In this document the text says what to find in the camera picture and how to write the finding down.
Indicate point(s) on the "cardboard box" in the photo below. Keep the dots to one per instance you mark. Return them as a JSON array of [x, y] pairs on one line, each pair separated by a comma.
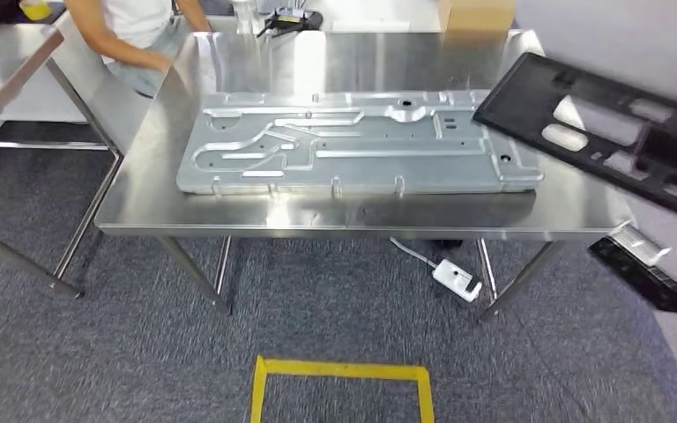
[[476, 14]]

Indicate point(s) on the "yellow floor tape square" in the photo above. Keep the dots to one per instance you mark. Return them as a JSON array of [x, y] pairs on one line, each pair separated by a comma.
[[338, 369]]

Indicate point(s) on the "yellow cup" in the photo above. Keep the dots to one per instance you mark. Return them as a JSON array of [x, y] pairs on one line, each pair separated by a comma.
[[36, 9]]

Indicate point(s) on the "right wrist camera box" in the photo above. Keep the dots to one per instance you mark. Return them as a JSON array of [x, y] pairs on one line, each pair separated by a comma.
[[642, 263]]

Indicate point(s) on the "stamped sheet metal panel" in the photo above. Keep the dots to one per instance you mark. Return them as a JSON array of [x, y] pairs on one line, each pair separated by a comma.
[[362, 169]]

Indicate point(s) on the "stainless steel workbench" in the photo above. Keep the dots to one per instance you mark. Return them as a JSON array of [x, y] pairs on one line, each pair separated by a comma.
[[373, 64]]

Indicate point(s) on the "black plastic panel part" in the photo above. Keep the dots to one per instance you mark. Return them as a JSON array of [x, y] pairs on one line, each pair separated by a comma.
[[519, 111]]

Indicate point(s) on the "stainless steel side table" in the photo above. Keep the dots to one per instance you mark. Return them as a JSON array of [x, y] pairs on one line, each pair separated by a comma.
[[0, 64]]

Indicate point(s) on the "black desk device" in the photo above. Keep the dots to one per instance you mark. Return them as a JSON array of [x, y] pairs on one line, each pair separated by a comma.
[[292, 20]]

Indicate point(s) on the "white power strip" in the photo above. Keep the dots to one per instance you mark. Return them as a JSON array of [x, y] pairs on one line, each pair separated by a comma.
[[458, 280]]

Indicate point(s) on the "seated person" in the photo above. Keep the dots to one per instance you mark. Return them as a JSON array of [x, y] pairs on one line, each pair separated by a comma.
[[134, 23]]

